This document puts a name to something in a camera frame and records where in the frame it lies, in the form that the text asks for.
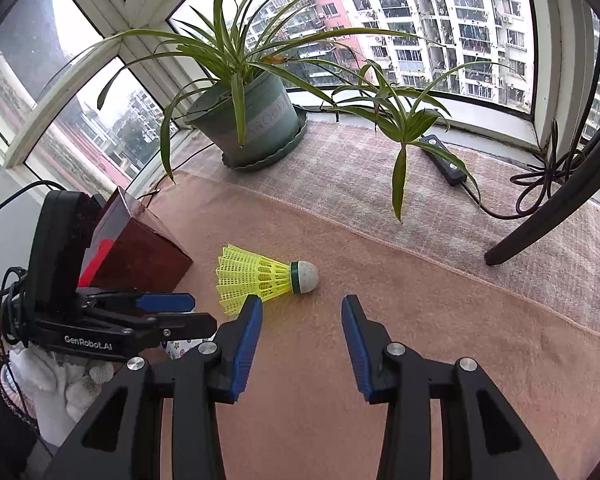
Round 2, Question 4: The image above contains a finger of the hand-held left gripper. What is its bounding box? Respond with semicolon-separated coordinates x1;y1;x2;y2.
80;290;197;314
130;312;218;347

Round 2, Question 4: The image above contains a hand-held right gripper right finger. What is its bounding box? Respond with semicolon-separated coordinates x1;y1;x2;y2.
341;294;561;480

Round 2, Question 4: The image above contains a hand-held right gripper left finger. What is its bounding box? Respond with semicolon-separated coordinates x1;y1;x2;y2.
42;294;264;480

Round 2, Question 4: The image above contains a dark red box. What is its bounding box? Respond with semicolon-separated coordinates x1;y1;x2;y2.
77;186;194;293

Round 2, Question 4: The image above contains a yellow shuttlecock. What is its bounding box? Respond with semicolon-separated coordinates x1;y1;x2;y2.
216;244;320;317

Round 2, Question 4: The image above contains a person's left forearm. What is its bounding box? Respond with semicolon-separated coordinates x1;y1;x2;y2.
0;360;41;480

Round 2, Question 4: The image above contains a person's left hand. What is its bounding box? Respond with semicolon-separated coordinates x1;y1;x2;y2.
2;342;116;448

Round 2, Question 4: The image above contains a white sticker card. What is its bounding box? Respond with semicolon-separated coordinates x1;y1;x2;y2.
162;340;203;361

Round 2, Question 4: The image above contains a peach blanket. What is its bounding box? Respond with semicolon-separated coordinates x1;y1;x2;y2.
0;167;600;480

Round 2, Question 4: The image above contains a plaid pink cloth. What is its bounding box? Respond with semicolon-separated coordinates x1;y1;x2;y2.
172;120;600;341

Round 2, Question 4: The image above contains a grey-green pot saucer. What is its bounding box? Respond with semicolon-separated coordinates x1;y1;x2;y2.
221;107;308;171

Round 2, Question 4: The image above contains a grey-green plant pot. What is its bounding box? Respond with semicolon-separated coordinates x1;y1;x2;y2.
185;71;301;158

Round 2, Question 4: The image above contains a dark furniture leg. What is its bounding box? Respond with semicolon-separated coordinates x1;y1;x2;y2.
484;105;600;267

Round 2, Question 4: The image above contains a green spider plant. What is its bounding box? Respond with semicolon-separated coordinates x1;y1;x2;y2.
47;0;518;223

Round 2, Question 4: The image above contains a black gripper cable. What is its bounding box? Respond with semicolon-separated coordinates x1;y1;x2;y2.
0;180;68;306

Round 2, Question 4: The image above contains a black inline switch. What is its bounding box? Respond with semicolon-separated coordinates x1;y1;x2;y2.
419;134;466;187

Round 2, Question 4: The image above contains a black coiled switch cable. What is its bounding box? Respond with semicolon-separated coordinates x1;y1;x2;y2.
460;120;600;221

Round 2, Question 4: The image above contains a white window frame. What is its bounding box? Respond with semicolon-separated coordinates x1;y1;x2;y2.
0;0;600;201

